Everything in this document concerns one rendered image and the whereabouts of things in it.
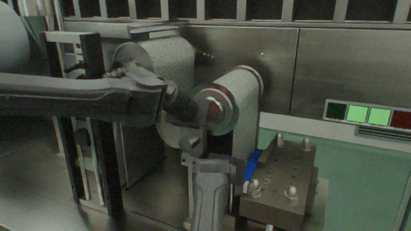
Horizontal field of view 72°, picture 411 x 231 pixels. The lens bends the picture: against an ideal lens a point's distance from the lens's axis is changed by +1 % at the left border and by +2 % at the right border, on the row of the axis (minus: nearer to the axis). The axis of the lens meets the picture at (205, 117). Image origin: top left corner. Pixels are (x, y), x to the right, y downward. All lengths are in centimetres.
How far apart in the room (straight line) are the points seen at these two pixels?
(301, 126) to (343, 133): 45
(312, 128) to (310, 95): 256
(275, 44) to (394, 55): 34
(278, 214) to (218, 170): 28
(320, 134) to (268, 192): 280
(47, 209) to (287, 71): 90
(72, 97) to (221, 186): 28
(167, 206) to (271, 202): 35
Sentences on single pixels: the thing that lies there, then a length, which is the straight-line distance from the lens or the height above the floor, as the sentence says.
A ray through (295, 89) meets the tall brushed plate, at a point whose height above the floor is 124.
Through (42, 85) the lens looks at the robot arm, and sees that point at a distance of 45.
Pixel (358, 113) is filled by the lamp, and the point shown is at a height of 119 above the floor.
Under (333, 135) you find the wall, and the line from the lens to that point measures 357.
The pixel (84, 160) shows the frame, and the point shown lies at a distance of 93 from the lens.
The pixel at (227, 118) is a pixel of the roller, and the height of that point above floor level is 124.
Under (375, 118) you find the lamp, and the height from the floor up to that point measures 118.
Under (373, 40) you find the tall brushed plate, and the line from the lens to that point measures 97.
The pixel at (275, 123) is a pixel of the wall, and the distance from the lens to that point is 360.
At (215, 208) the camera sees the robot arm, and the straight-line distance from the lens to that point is 46.
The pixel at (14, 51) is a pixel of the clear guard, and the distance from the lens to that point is 147.
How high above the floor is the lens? 150
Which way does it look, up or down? 22 degrees down
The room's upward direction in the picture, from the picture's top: straight up
